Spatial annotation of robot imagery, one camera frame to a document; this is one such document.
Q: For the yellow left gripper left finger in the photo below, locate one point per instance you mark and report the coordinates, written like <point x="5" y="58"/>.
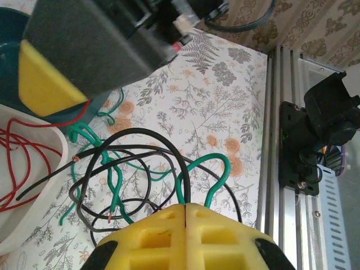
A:
<point x="177" y="247"/>

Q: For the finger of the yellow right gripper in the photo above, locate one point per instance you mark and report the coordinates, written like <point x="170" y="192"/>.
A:
<point x="84" y="50"/>

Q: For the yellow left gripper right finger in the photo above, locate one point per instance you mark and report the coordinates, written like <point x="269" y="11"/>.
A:
<point x="194" y="247"/>

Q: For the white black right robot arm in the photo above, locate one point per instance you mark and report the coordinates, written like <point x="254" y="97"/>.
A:
<point x="329" y="112"/>

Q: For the teal plastic bin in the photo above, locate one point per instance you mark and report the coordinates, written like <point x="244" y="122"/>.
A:
<point x="8" y="70"/>

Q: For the floral tablecloth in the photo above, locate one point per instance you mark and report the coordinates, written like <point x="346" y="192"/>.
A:
<point x="211" y="98"/>

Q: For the white plastic bin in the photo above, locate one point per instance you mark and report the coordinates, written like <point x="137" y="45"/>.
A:
<point x="42" y="202"/>

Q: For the grey metal panel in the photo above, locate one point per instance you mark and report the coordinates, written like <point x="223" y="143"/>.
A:
<point x="351" y="225"/>

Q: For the aluminium frame long rail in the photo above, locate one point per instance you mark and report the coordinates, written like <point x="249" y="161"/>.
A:
<point x="270" y="140"/>

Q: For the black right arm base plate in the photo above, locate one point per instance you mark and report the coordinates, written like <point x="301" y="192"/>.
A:
<point x="289" y="140"/>

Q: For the aluminium frame side rail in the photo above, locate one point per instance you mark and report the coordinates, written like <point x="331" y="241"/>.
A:
<point x="317" y="63"/>

